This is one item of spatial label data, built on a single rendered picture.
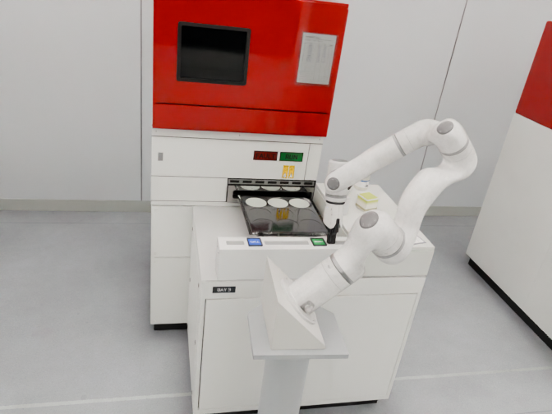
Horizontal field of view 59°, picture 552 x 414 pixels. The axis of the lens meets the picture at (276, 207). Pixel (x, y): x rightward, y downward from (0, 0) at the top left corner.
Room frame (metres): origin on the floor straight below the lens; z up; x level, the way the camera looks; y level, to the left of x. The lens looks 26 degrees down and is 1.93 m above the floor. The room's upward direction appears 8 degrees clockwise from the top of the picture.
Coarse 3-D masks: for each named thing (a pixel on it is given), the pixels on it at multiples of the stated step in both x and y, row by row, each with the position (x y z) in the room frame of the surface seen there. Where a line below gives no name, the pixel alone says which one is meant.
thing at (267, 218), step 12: (288, 204) 2.14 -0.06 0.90; (252, 216) 1.96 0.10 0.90; (264, 216) 1.98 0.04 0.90; (276, 216) 1.99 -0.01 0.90; (288, 216) 2.01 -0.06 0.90; (300, 216) 2.03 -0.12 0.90; (312, 216) 2.04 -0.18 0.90; (252, 228) 1.85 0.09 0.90; (264, 228) 1.86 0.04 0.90; (276, 228) 1.87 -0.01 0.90; (288, 228) 1.89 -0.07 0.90; (300, 228) 1.90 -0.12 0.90; (312, 228) 1.92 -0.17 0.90; (324, 228) 1.94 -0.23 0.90
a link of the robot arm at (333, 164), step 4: (332, 160) 1.76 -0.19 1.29; (336, 160) 1.76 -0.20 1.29; (340, 160) 1.76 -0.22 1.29; (344, 160) 1.77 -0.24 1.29; (332, 164) 1.74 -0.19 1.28; (336, 164) 1.73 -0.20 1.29; (340, 164) 1.73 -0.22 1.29; (328, 168) 1.76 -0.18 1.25; (332, 168) 1.73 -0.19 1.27; (336, 168) 1.73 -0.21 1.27; (328, 172) 1.74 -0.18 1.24; (328, 192) 1.72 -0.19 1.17; (332, 192) 1.71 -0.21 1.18; (336, 192) 1.71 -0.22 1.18; (340, 192) 1.71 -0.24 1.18; (344, 192) 1.72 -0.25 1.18
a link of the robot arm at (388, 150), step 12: (384, 144) 1.72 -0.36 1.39; (396, 144) 1.70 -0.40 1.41; (360, 156) 1.70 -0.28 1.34; (372, 156) 1.71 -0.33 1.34; (384, 156) 1.70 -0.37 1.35; (396, 156) 1.70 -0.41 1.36; (348, 168) 1.66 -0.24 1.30; (360, 168) 1.66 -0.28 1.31; (372, 168) 1.69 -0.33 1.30; (324, 180) 1.67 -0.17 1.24; (336, 180) 1.65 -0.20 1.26; (348, 180) 1.64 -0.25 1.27; (360, 180) 1.65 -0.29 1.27
